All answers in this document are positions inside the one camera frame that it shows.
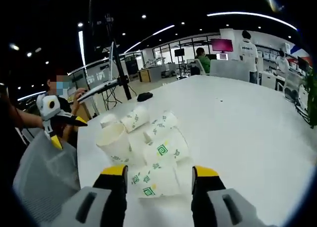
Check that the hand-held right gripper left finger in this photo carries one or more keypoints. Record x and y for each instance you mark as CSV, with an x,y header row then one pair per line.
x,y
109,202

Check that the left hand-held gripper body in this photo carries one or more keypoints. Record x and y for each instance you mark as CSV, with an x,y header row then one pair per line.
x,y
48,106

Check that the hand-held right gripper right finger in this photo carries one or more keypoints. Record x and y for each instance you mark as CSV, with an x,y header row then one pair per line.
x,y
208,207

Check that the pile of paper cups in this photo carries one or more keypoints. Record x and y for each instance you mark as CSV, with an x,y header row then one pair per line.
x,y
161,150

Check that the grey mesh office chair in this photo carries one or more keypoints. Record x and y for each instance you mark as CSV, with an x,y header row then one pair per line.
x,y
44,172

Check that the silver laptop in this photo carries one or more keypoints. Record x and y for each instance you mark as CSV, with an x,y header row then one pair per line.
x,y
99,89

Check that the person's dark clothing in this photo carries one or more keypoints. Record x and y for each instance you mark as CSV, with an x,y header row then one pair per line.
x,y
7,142

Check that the ceiling strip light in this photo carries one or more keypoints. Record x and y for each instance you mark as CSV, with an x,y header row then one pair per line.
x,y
247,14
158,32
81,48

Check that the black tripod stand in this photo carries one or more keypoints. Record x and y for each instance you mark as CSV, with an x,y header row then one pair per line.
x,y
121,73

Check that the black computer mouse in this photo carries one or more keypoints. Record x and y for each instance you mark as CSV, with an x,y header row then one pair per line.
x,y
144,96

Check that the wooden cabinet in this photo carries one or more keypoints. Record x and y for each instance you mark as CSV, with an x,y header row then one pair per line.
x,y
144,75

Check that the black monitor on stand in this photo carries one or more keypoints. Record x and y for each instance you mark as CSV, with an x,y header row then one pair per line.
x,y
179,52

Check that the white office chair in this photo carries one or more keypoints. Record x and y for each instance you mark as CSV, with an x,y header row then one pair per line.
x,y
195,69
281,84

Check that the green potted plant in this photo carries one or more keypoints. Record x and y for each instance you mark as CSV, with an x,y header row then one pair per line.
x,y
312,98

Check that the small white screen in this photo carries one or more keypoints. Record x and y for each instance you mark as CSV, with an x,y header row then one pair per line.
x,y
222,56

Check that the pink monitor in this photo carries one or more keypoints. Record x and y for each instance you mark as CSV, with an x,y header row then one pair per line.
x,y
221,44

